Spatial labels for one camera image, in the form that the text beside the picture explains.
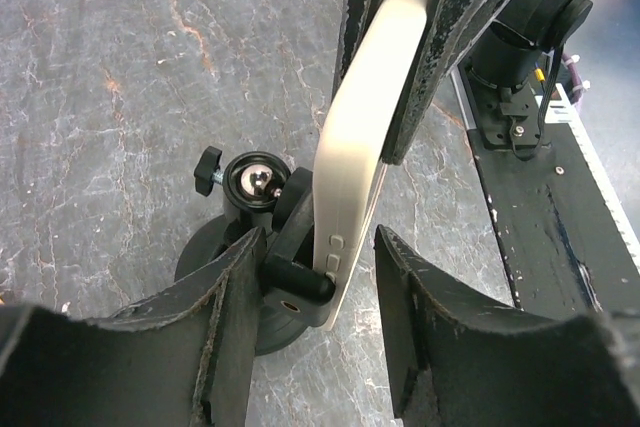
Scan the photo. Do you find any black phone stand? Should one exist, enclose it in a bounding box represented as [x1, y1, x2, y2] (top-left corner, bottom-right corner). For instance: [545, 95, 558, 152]
[174, 146, 336, 356]

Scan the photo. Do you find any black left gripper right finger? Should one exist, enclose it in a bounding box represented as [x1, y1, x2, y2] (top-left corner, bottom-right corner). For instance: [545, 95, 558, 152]
[374, 226, 639, 426]

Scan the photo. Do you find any black smartphone pink case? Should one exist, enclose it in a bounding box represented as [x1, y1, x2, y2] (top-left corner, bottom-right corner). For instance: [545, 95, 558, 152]
[312, 0, 430, 330]

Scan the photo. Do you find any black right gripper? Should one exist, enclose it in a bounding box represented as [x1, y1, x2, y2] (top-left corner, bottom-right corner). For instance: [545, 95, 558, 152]
[382, 0, 593, 165]

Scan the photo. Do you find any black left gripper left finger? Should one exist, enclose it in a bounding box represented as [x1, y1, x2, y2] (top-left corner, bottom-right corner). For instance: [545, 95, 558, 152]
[1, 229, 264, 426]

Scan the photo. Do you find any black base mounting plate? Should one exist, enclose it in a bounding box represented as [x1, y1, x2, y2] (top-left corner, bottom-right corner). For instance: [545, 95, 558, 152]
[462, 66, 640, 318]

